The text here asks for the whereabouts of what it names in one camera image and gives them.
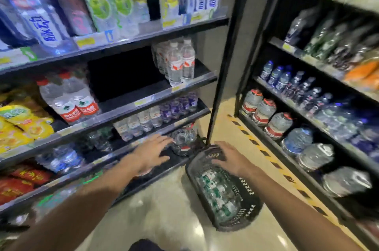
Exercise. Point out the row of small clear water bottles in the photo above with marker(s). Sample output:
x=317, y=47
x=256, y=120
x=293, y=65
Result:
x=136, y=125

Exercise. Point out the row of dark green drink bottles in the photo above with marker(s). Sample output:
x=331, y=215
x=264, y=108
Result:
x=331, y=40

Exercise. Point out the person's right hand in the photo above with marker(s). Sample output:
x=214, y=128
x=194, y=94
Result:
x=237, y=162

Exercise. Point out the row of dark blue drink bottles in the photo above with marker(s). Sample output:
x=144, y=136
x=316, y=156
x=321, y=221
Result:
x=35, y=20

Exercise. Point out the black opposite shelf unit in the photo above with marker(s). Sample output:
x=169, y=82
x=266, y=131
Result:
x=260, y=49

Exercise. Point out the large white cap water bottle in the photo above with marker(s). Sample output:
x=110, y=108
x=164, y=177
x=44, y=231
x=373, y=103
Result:
x=315, y=157
x=346, y=182

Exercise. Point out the row of orange juice bottles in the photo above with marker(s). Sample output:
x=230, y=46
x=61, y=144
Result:
x=361, y=73

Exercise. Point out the person's left hand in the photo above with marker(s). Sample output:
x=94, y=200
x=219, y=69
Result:
x=151, y=154

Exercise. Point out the person's right forearm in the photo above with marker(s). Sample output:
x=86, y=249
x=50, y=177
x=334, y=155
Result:
x=296, y=215

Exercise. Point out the cluster of white cap bottles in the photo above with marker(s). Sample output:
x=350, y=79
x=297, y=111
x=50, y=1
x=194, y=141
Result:
x=174, y=64

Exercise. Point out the large blue cap water bottle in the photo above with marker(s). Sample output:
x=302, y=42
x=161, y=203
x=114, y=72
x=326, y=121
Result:
x=296, y=141

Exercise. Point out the person's left forearm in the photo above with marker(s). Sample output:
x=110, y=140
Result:
x=74, y=215

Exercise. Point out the rows of blue label water bottles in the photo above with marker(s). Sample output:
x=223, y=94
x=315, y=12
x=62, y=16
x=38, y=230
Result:
x=325, y=111

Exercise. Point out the row of yellow cap tea bottles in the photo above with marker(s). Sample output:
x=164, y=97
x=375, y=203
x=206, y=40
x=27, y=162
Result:
x=23, y=123

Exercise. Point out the green label clear drink bottle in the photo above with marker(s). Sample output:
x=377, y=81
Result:
x=97, y=5
x=123, y=2

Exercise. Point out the large red cap water bottle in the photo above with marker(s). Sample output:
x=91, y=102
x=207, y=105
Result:
x=278, y=126
x=264, y=113
x=251, y=103

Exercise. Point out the row of red wrapped drink bottles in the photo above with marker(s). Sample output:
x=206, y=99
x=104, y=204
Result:
x=20, y=182

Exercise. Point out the black shopping basket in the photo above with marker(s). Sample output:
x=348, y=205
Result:
x=251, y=209

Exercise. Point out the yellow white price tag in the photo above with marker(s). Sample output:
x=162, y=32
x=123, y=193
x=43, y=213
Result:
x=88, y=41
x=198, y=17
x=14, y=58
x=170, y=22

